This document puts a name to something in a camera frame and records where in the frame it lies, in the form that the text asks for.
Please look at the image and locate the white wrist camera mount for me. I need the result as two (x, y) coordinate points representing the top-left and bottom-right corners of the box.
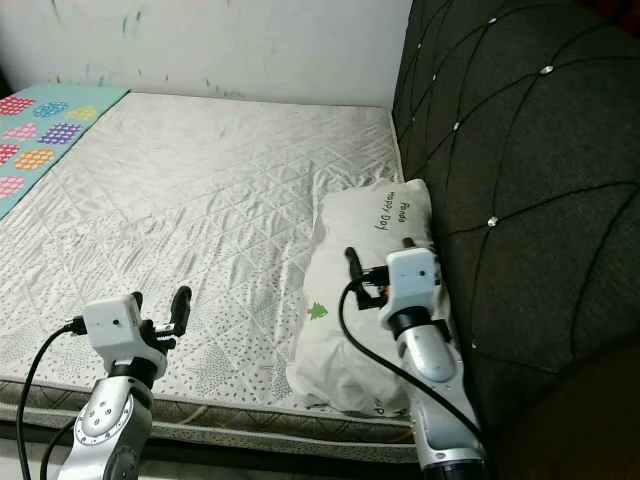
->
(380, 246), (441, 313)
(82, 296), (141, 366)

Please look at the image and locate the grey quilted mattress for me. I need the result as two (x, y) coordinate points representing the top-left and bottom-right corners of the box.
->
(0, 92), (436, 463)

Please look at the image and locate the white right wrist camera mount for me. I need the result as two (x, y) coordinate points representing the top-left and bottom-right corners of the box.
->
(380, 246), (441, 313)

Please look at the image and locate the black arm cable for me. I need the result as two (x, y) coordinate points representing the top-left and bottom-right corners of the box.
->
(337, 280), (491, 463)
(15, 318), (89, 480)

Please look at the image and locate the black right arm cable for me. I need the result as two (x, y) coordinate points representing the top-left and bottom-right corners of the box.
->
(337, 280), (491, 463)

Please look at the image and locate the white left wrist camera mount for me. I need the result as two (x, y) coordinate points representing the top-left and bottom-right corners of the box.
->
(82, 296), (141, 366)

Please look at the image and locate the teal patchwork blanket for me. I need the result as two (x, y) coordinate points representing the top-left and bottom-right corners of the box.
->
(0, 85), (131, 221)

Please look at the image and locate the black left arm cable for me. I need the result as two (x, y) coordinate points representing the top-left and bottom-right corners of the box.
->
(15, 318), (89, 480)

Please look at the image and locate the black tufted headboard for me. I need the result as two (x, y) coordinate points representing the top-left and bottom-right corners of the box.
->
(390, 0), (640, 480)

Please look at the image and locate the white pillow with green tree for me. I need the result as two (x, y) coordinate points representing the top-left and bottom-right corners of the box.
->
(285, 180), (436, 419)

